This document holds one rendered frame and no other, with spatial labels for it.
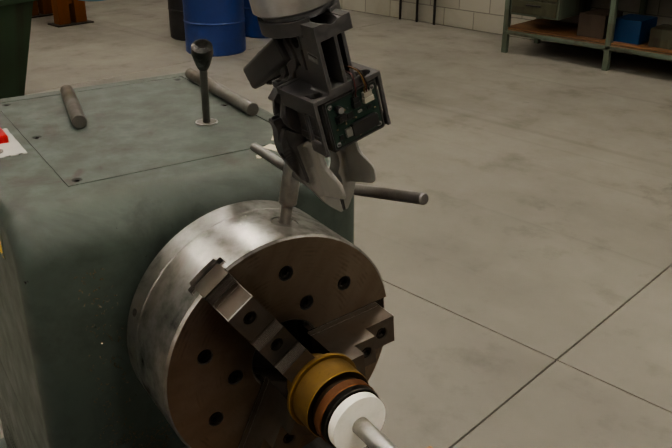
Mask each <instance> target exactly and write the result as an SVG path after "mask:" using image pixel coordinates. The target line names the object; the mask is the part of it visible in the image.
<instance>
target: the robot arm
mask: <svg viewBox="0 0 672 448"><path fill-rule="evenodd" d="M81 1H104V0H81ZM249 3H250V6H251V10H252V13H253V14H254V15H255V16H257V20H258V23H259V27H260V30H261V33H262V35H263V36H265V37H268V38H272V39H271V40H270V41H269V42H268V43H267V44H266V45H265V46H264V47H263V48H262V49H261V50H260V51H259V52H258V53H257V54H256V56H255V57H254V58H253V59H252V60H251V61H250V62H249V63H248V64H247V65H246V66H245V67H244V68H243V71H244V73H245V75H246V77H247V79H248V81H249V83H250V85H251V87H252V88H254V89H256V88H259V87H261V86H263V85H265V84H267V85H273V89H272V91H271V93H270V95H269V96H268V99H269V100H271V101H272V107H273V114H274V116H273V117H271V118H269V122H270V124H271V126H272V130H273V138H274V143H275V146H276V149H277V151H278V153H279V155H280V157H281V158H282V159H283V160H284V162H285V163H286V164H287V165H288V166H289V167H290V168H291V169H292V171H293V172H294V173H295V174H296V175H297V176H298V177H299V178H300V179H301V180H302V181H303V182H304V183H305V184H306V185H307V186H308V187H309V188H310V190H311V191H312V192H313V193H314V194H315V195H316V196H317V197H318V198H319V199H320V200H322V201H323V202H324V203H326V204H327V205H329V206H330V207H332V208H334V209H336V210H338V211H340V212H342V211H344V210H345V209H347V208H348V207H349V204H350V202H351V199H352V196H353V193H354V189H355V184H356V182H364V183H373V182H375V180H376V177H377V175H376V170H375V167H374V165H373V164H372V163H371V162H370V161H369V159H368V158H367V157H366V156H365V155H364V154H363V153H362V151H361V150H360V147H359V144H358V141H359V140H360V139H362V138H364V137H366V136H368V135H370V134H372V133H373V132H375V131H377V130H379V129H381V128H383V127H384V126H385V124H387V125H389V124H391V122H390V117H389V112H388V108H387V103H386V98H385V93H384V88H383V84H382V79H381V74H380V70H377V69H373V68H370V67H367V66H364V65H361V64H358V63H355V62H352V61H351V58H350V54H349V50H348V45H347V41H346V36H345V32H344V31H347V30H349V29H351V28H353V26H352V22H351V17H350V13H349V12H348V11H344V10H341V6H340V2H339V0H249ZM377 86H378V89H377ZM378 90H379V93H378ZM379 94H380V98H379ZM380 99H381V103H380ZM381 104H382V107H381ZM382 108H383V110H382ZM329 153H330V154H329ZM329 156H331V163H330V169H329V167H328V166H327V163H326V161H325V157H327V158H328V157H329Z"/></svg>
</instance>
